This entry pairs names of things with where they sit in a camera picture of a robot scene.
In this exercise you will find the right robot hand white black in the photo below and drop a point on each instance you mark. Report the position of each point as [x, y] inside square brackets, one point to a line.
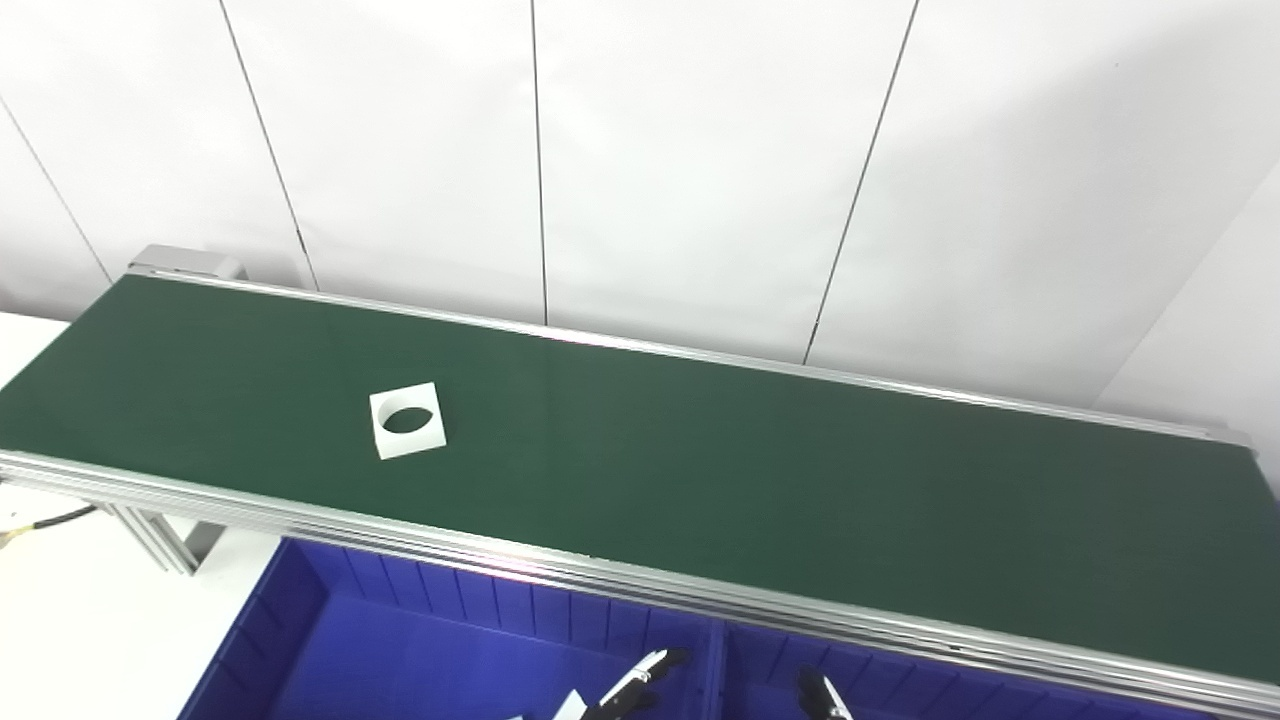
[822, 700]

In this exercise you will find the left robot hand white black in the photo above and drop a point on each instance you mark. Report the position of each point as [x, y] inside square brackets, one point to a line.
[640, 682]

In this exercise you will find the white square part with hole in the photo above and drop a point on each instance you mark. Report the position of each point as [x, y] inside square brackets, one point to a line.
[385, 440]

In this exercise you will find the blue plastic bin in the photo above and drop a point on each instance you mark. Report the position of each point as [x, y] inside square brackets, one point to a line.
[400, 660]
[920, 690]

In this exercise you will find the green conveyor belt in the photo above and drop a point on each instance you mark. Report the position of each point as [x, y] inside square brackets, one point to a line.
[500, 560]
[700, 470]

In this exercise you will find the aluminium conveyor leg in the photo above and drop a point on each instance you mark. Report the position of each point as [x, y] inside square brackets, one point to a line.
[160, 540]

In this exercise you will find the grey conveyor motor housing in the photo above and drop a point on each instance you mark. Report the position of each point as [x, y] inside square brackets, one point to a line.
[190, 262]

